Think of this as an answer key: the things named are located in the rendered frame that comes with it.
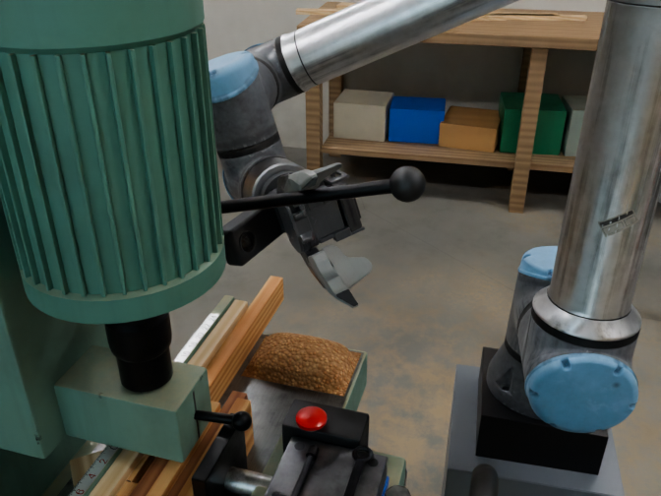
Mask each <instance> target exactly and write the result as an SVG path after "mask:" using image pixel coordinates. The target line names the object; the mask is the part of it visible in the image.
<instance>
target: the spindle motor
mask: <svg viewBox="0 0 661 496"><path fill-rule="evenodd" d="M204 19H205V13H204V1H203V0H0V198H1V202H2V205H3V209H4V213H5V217H6V220H7V223H8V227H9V231H10V234H11V238H12V242H13V246H14V250H15V253H16V257H17V261H18V265H19V269H20V274H21V277H22V281H23V285H24V289H25V293H26V295H27V297H28V300H29V301H30V302H31V304H32V305H33V306H34V307H36V308H37V309H38V310H40V311H41V312H43V313H45V314H47V315H49V316H52V317H55V318H57V319H61V320H65V321H69V322H75V323H82V324H118V323H127V322H133V321H139V320H144V319H147V318H151V317H155V316H158V315H162V314H165V313H168V312H170V311H173V310H175V309H178V308H180V307H183V306H184V305H186V304H188V303H190V302H192V301H194V300H196V299H197V298H199V297H200V296H202V295H203V294H205V293H206V292H207V291H208V290H210V289H211V288H212V287H213V286H214V285H215V284H216V283H217V281H218V280H219V279H220V277H221V276H222V273H223V271H224V269H225V264H226V258H225V246H224V235H223V224H222V213H221V202H220V192H219V180H218V169H217V158H216V146H215V135H214V125H213V113H212V102H211V91H210V69H209V59H208V48H207V36H206V25H205V24H204Z"/></svg>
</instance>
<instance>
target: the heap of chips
mask: <svg viewBox="0 0 661 496"><path fill-rule="evenodd" d="M360 356H361V353H359V352H353V351H349V350H348V348H347V347H346V346H344V345H343V344H341V343H338V342H336V341H329V340H326V339H322V338H317V337H312V336H306V335H300V334H293V333H275V334H272V335H270V336H266V337H265V338H264V340H263V342H262V343H261V345H260V346H259V348H258V350H257V351H256V353H255V354H254V356H253V358H252V359H251V361H250V362H249V364H248V366H247V367H246V369H245V370H244V372H243V374H242V375H241V376H244V377H249V378H254V379H259V380H264V381H269V382H274V383H278V384H283V385H288V386H293V387H298V388H303V389H308V390H313V391H318V392H323V393H328V394H333V395H338V396H343V397H344V395H345V392H346V390H347V388H348V385H349V383H350V380H351V378H352V375H353V373H354V370H355V368H356V365H357V363H358V360H359V358H360Z"/></svg>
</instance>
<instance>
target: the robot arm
mask: <svg viewBox="0 0 661 496"><path fill-rule="evenodd" d="M516 1H519V0H362V1H360V2H357V3H355V4H353V5H351V6H349V7H346V8H344V9H342V10H340V11H338V12H335V13H333V14H331V15H329V16H326V17H324V18H322V19H320V20H318V21H315V22H313V23H312V24H310V25H308V26H305V27H303V28H301V29H299V30H297V31H293V32H291V33H285V34H283V35H281V36H278V37H276V38H274V39H272V40H269V41H267V42H265V43H258V44H255V45H252V46H250V47H248V48H247V49H245V50H244V51H237V52H232V53H228V54H225V55H222V56H219V57H216V58H214V59H212V60H210V61H209V69H210V91H211V102H212V113H213V125H214V135H215V146H216V151H217V154H218V157H219V159H220V162H221V165H222V168H223V170H222V178H223V183H224V187H225V189H226V191H227V193H228V195H229V196H230V197H231V199H232V200H233V199H241V198H249V197H256V196H264V195H271V194H279V193H286V192H294V191H303V190H310V189H318V188H325V187H332V186H340V185H348V183H346V182H344V181H342V180H343V179H346V178H348V177H349V175H348V174H346V173H344V172H342V171H339V169H340V168H341V166H342V164H341V163H339V162H337V163H334V164H330V165H327V166H324V167H321V168H318V169H315V170H309V169H305V168H304V167H302V166H300V165H298V164H296V163H294V162H292V161H290V160H289V159H287V158H286V155H285V152H284V149H283V145H282V142H281V139H280V137H279V134H278V131H277V128H276V125H275V122H274V118H273V115H272V112H271V110H272V109H273V107H274V106H275V105H276V104H278V103H280V102H282V101H285V100H287V99H290V98H292V97H294V96H296V95H298V94H300V93H304V92H306V91H308V90H309V89H310V88H312V87H314V86H317V85H319V84H322V83H324V82H326V81H329V80H331V79H333V78H336V77H338V76H341V75H343V74H345V73H348V72H350V71H353V70H355V69H357V68H360V67H362V66H364V65H367V64H369V63H372V62H374V61H376V60H379V59H381V58H383V57H386V56H388V55H391V54H393V53H395V52H397V51H399V50H402V49H404V48H406V47H409V46H411V45H413V44H416V43H418V42H421V41H423V40H425V39H428V38H430V37H433V36H435V35H437V34H440V33H442V32H444V31H448V30H451V29H453V28H455V27H458V26H460V25H462V24H465V23H467V22H470V21H472V20H474V19H477V18H479V17H482V16H484V15H486V14H489V13H491V12H493V11H496V10H498V9H501V8H503V7H505V6H508V5H509V4H511V3H514V2H516ZM335 173H336V174H339V175H338V176H336V177H335ZM329 176H330V177H329ZM660 193H661V0H607V2H606V7H605V12H604V17H603V22H602V27H601V31H600V36H599V41H598V46H597V51H596V56H595V61H594V66H593V71H592V77H591V82H590V87H589V92H588V97H587V102H586V106H585V111H584V116H583V121H582V126H581V131H580V136H579V141H578V146H577V151H576V156H575V161H574V166H573V171H572V176H571V185H570V189H569V194H568V199H567V204H566V209H565V214H564V219H563V224H562V230H561V235H560V240H559V245H558V246H542V247H536V248H532V249H530V250H528V251H527V252H525V253H524V255H523V256H522V259H521V263H520V266H519V267H518V274H517V279H516V284H515V289H514V294H513V299H512V304H511V312H510V317H509V322H508V327H507V332H506V338H505V341H504V343H503V344H502V346H501V347H500V348H499V350H498V351H497V352H496V354H495V355H494V357H493V358H492V359H491V361H490V363H489V366H488V371H487V377H486V379H487V385H488V387H489V389H490V391H491V393H492V394H493V395H494V396H495V398H496V399H497V400H498V401H500V402H501V403H502V404H504V405H505V406H506V407H508V408H510V409H511V410H513V411H515V412H517V413H520V414H522V415H525V416H528V417H531V418H535V419H539V420H543V421H544V422H546V423H548V424H550V425H552V426H553V427H555V428H558V429H561V430H564V431H568V432H574V433H591V432H595V431H596V430H600V429H601V430H606V429H609V428H611V427H613V426H615V425H617V424H619V423H621V422H622V421H624V420H625V419H626V418H627V417H628V416H629V415H630V414H631V413H632V411H633V410H634V408H635V405H636V403H637V400H638V382H637V378H636V376H635V374H634V373H633V371H632V368H631V362H632V357H633V353H634V349H635V346H636V342H637V339H638V335H639V331H640V328H641V323H642V322H641V317H640V314H639V313H638V311H637V310H636V309H635V308H634V306H633V305H632V304H631V301H632V297H633V293H634V290H635V286H636V282H637V278H638V275H639V271H640V267H641V263H642V259H643V256H644V252H645V248H646V244H647V241H648V237H649V233H650V229H651V226H652V222H653V219H654V215H655V212H656V208H657V204H658V200H659V196H660ZM360 218H361V215H360V212H359V209H358V205H357V202H356V199H355V198H351V199H343V200H335V201H326V202H319V203H311V204H302V205H294V206H286V207H278V208H269V209H261V210H253V211H245V212H243V213H241V214H240V215H238V216H237V217H235V218H234V219H233V220H231V221H230V222H228V223H227V224H226V225H224V226H223V235H224V246H225V258H226V261H227V264H228V265H230V266H240V267H241V266H244V265H245V264H246V263H248V262H249V261H250V260H251V259H253V258H254V257H255V256H256V255H258V254H259V253H260V252H261V251H262V250H264V249H265V248H266V247H267V246H269V245H270V244H271V243H272V242H274V241H275V240H276V238H278V237H279V236H280V235H281V234H282V233H284V232H286V234H287V236H288V239H289V241H290V243H291V244H292V246H293V247H294V248H295V250H296V251H297V252H298V253H300V254H301V256H302V258H303V260H304V262H305V263H306V265H307V267H308V268H309V270H310V271H311V273H312V274H313V276H314V277H315V278H316V279H317V281H318V282H319V283H320V284H321V286H322V287H323V288H325V289H326V290H327V291H328V293H329V294H331V295H332V296H333V297H334V298H336V299H337V300H339V301H340V302H342V303H344V304H346V305H348V306H350V307H351V308H355V307H357V306H358V303H357V301H356V300H355V298H354V297H353V295H352V293H351V292H350V290H349V289H350V288H351V287H352V286H354V285H355V284H356V283H357V282H358V281H360V280H361V279H362V278H363V277H365V276H366V275H368V274H369V273H370V272H371V271H372V263H371V262H370V261H369V260H368V259H367V258H364V257H346V256H345V255H344V254H343V253H342V252H341V250H340V249H339V248H338V247H336V246H334V245H327V246H324V247H323V248H322V249H321V250H320V251H319V249H318V248H317V247H315V246H317V245H319V243H323V242H326V241H328V240H330V239H332V238H333V240H335V241H336V242H337V241H340V240H342V239H344V238H346V237H349V236H351V235H353V234H355V233H357V232H360V231H362V230H364V229H365V227H364V226H362V223H361V220H360ZM314 247H315V248H314Z"/></svg>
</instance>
